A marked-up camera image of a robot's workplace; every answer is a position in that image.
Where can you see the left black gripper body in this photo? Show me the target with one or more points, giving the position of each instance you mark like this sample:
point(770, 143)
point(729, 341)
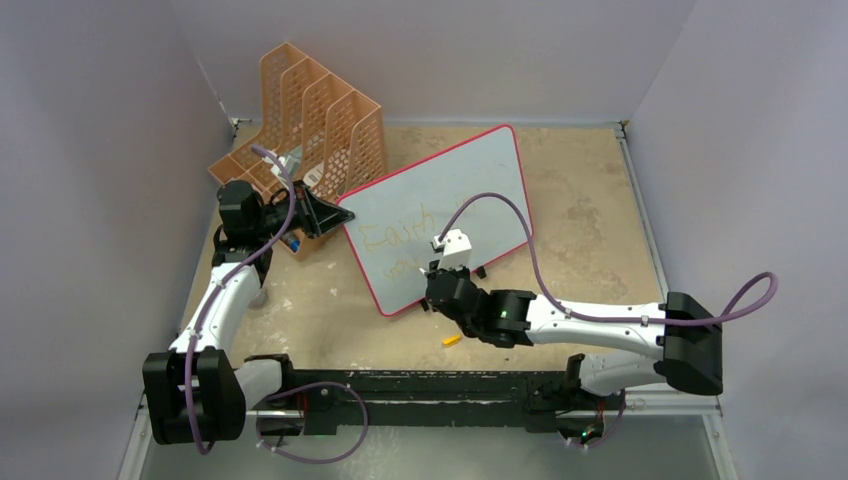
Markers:
point(272, 218)

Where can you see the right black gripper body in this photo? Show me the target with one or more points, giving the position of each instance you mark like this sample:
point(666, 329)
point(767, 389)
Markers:
point(456, 272)

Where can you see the yellow marker cap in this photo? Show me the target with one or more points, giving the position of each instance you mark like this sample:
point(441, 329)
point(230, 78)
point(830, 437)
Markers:
point(451, 341)

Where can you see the pink framed whiteboard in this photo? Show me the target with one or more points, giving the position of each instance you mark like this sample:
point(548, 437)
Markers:
point(397, 216)

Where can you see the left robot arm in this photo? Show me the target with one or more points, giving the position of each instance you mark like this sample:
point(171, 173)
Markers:
point(193, 393)

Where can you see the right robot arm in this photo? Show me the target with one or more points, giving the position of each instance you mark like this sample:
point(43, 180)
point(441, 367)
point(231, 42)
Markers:
point(668, 342)

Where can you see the clear plastic jar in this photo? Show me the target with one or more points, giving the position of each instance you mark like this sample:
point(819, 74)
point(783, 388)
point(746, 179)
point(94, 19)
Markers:
point(292, 241)

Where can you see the orange plastic file organizer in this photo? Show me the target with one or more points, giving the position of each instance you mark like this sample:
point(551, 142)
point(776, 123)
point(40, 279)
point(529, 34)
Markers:
point(310, 114)

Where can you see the whiteboard wire stand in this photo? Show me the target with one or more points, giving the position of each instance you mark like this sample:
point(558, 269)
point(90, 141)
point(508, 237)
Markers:
point(482, 272)

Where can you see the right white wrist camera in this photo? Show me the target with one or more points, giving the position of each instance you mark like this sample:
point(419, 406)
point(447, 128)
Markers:
point(453, 250)

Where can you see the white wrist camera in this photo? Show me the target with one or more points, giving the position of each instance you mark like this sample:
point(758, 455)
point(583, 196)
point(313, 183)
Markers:
point(290, 162)
point(453, 250)

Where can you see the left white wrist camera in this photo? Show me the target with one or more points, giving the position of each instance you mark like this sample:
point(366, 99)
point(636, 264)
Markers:
point(290, 162)

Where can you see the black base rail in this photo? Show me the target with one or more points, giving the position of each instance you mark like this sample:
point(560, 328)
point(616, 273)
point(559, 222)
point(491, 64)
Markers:
point(535, 401)

